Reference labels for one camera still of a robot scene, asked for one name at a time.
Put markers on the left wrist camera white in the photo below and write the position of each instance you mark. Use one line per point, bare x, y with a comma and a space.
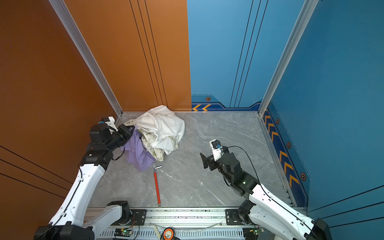
110, 121

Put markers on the cream green-printed cloth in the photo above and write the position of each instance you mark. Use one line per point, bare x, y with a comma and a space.
160, 137

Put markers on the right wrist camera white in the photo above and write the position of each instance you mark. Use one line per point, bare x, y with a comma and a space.
217, 149

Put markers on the aluminium left corner post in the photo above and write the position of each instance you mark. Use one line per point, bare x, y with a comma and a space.
75, 34

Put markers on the orange black round tape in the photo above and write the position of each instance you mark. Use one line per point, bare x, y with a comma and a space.
168, 234

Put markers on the red-handled hex key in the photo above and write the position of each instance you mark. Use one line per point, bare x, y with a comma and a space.
157, 184

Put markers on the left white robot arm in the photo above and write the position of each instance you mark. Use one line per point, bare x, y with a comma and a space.
68, 222

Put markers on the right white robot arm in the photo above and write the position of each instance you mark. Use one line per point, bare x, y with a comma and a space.
263, 208

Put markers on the aluminium right corner post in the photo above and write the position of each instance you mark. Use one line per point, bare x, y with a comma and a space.
295, 36

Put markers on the aluminium corner post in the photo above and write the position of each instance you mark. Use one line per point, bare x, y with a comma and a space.
75, 34
295, 36

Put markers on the green circuit board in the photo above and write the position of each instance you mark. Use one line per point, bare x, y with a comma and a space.
124, 232

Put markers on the plain white cloth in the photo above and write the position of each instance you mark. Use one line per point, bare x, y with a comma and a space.
160, 113

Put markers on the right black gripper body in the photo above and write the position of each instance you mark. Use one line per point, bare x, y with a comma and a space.
213, 165

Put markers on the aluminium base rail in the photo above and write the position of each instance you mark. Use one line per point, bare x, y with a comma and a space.
191, 223

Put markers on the purple t-shirt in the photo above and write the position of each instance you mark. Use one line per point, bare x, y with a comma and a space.
136, 153

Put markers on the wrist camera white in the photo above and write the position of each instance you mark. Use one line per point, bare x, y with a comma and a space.
217, 149
110, 121

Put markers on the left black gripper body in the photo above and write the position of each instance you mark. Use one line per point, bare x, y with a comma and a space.
119, 139

